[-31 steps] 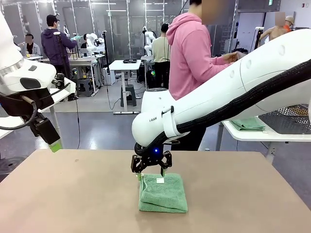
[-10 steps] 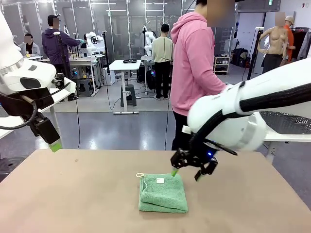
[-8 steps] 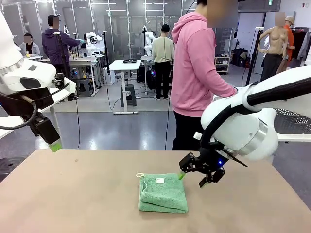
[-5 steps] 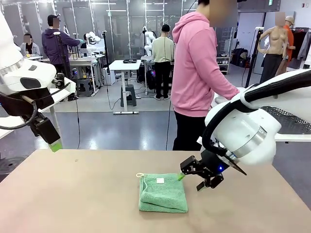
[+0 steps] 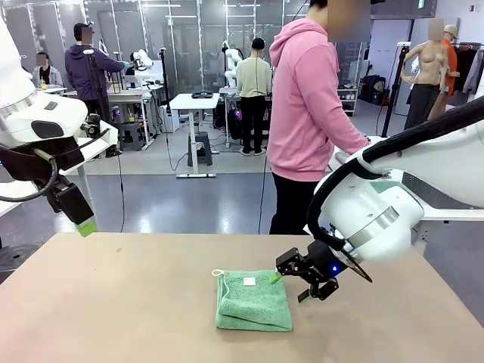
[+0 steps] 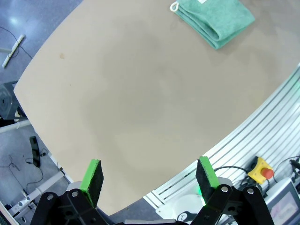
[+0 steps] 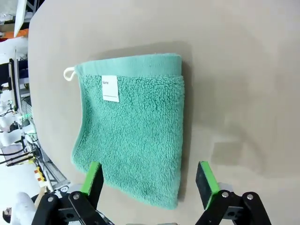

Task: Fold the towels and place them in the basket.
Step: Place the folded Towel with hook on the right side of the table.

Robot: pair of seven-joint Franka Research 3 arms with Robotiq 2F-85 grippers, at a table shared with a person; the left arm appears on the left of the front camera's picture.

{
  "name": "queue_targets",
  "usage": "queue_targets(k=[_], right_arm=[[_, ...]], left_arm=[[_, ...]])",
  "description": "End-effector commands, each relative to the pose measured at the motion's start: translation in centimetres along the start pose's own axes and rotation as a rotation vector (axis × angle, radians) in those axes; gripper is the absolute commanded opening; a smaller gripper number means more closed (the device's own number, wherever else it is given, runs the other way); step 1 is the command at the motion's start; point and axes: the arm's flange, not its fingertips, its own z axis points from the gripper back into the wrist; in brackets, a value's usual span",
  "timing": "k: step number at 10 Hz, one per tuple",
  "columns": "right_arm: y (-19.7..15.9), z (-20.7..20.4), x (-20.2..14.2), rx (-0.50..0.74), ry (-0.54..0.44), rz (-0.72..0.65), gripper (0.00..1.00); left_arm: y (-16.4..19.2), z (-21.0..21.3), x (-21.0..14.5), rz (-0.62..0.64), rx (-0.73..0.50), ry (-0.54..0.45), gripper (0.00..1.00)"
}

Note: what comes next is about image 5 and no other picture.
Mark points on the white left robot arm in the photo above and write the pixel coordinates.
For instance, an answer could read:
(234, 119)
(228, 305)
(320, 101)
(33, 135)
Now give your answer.
(22, 94)

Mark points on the person in purple jacket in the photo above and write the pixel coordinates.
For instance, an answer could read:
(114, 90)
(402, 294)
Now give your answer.
(81, 72)

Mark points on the person's right forearm pink sleeve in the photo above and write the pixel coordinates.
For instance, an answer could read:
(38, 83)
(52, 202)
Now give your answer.
(349, 136)

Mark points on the thin black pole stand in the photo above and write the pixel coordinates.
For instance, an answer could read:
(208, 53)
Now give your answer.
(163, 75)

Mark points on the white background workbench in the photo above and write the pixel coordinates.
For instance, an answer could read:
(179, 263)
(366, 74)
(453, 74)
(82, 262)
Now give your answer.
(128, 96)

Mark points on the black tripod with white head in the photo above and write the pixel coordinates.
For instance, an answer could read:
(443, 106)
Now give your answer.
(393, 94)
(96, 83)

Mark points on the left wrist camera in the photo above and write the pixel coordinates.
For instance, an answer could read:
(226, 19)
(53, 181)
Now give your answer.
(90, 126)

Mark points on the small white standing desk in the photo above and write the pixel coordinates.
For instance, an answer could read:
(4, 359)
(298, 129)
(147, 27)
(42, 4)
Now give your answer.
(194, 102)

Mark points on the white background work table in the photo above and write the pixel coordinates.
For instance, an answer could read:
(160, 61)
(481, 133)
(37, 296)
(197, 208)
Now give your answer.
(53, 90)

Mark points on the white box on floor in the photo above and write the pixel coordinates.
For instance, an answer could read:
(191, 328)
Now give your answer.
(172, 121)

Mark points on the seated person in grey jacket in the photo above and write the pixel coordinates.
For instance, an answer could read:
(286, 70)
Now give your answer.
(49, 77)

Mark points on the clothes rack with garments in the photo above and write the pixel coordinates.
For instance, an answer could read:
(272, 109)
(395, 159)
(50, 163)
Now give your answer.
(467, 68)

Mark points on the white table with round leg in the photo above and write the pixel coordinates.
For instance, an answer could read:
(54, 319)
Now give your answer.
(106, 141)

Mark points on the black device on desk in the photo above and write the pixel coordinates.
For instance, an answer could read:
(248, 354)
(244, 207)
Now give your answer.
(201, 95)

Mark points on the dark grey step stool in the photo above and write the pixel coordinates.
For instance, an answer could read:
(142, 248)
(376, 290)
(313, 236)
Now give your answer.
(132, 134)

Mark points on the person in beige top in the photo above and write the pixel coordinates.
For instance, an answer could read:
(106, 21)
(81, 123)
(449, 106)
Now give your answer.
(253, 75)

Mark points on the black floor plate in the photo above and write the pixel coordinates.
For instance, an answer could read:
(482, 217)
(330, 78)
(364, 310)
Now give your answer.
(15, 257)

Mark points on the mannequin in orange with hat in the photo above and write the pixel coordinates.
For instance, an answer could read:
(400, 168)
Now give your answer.
(450, 56)

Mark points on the white shoe rack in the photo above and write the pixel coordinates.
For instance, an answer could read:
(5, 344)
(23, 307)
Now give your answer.
(349, 102)

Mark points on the bare mannequin with black trousers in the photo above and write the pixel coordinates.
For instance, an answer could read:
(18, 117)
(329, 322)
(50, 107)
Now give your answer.
(427, 64)

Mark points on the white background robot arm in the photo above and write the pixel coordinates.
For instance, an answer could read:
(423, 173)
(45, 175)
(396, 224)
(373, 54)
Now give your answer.
(143, 62)
(231, 72)

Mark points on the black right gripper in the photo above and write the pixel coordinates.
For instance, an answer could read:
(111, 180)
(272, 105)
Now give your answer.
(321, 261)

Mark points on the person in pink hoodie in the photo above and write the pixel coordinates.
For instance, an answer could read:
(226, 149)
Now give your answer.
(302, 113)

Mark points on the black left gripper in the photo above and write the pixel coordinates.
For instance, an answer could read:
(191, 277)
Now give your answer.
(22, 162)

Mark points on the green terry towel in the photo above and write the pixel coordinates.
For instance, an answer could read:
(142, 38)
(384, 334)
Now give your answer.
(253, 302)

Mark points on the black bags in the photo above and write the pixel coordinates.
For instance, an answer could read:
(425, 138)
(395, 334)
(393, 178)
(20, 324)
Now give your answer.
(372, 89)

